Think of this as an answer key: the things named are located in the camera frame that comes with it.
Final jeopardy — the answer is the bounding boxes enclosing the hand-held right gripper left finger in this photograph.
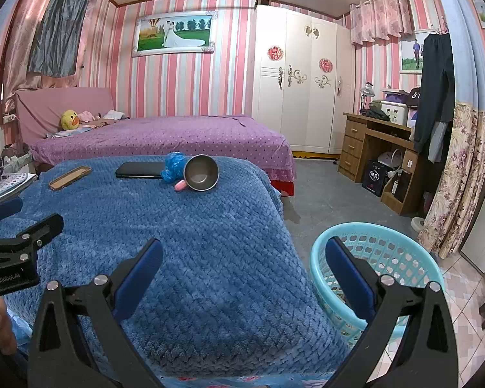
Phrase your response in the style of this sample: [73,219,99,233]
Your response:
[27,238,164,388]

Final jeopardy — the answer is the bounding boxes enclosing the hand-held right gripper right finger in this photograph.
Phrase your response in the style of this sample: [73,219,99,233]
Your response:
[324,236,459,388]

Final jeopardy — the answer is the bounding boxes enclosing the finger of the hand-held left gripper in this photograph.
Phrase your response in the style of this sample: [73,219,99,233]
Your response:
[0,196,23,225]
[0,213,64,265]

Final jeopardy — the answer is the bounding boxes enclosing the turquoise plastic basket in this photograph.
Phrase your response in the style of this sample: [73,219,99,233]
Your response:
[309,222,445,348]

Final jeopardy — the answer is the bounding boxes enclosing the person's left hand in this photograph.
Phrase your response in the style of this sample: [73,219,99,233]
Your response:
[0,297,19,352]

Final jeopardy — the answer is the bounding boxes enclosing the white patterned cloth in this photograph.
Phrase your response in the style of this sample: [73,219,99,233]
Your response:
[0,172,39,207]

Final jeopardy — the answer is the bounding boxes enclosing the wooden tray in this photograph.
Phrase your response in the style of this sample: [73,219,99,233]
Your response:
[48,166,92,190]

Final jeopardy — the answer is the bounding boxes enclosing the blue fleece blanket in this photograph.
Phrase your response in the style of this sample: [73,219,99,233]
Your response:
[0,154,350,376]

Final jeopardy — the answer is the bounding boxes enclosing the open wooden box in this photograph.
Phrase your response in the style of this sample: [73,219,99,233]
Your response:
[381,170,414,216]

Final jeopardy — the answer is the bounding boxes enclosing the black box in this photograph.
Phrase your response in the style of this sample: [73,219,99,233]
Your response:
[361,159,389,197]

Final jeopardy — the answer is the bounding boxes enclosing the black case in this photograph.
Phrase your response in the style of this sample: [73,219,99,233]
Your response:
[115,162,167,179]

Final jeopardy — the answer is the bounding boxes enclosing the pink headboard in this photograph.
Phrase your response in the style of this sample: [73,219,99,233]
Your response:
[15,87,116,146]

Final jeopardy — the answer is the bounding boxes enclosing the yellow duck plush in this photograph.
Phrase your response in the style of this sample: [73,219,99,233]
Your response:
[60,109,81,131]

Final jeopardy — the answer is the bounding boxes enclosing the blue plastic bag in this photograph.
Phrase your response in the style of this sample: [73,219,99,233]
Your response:
[161,151,187,184]

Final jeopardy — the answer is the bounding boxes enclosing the pink steel cup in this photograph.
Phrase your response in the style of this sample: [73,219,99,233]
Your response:
[174,154,220,192]

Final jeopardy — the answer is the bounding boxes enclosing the white fan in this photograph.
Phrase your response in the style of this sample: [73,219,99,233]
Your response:
[378,149,405,170]

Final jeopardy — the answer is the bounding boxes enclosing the pile of clothes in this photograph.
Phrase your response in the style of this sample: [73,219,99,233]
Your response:
[79,109,126,123]

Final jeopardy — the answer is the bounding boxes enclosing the wooden desk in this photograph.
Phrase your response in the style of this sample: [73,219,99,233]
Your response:
[338,112,419,216]

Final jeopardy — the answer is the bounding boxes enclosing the purple dotted bedspread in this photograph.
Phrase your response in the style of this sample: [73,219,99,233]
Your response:
[30,114,296,182]

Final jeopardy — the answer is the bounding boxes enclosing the blue floral door curtain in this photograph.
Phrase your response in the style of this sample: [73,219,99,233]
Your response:
[418,0,485,259]

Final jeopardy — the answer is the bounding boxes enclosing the dark clothes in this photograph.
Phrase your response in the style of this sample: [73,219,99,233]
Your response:
[360,105,391,122]

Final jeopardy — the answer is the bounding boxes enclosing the white storage box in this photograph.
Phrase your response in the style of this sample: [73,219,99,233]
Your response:
[380,101,409,127]

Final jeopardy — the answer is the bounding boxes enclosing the white wardrobe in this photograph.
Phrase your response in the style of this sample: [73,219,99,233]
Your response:
[251,4,354,155]

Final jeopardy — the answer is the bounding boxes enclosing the desk lamp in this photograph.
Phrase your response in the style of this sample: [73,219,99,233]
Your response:
[360,82,375,110]

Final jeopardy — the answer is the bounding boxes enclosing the grey hanging cloth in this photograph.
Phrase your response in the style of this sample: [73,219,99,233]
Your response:
[27,0,92,77]

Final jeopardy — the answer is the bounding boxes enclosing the black hanging trousers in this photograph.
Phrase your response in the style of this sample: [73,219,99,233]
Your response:
[413,32,456,152]

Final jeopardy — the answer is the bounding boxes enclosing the small framed picture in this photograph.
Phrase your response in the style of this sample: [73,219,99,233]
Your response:
[399,30,437,74]

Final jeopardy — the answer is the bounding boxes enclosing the pink floral window curtain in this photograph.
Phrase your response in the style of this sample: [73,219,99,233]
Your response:
[350,0,413,47]

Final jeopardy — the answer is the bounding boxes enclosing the framed wall picture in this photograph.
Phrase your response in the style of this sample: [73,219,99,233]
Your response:
[131,11,219,57]

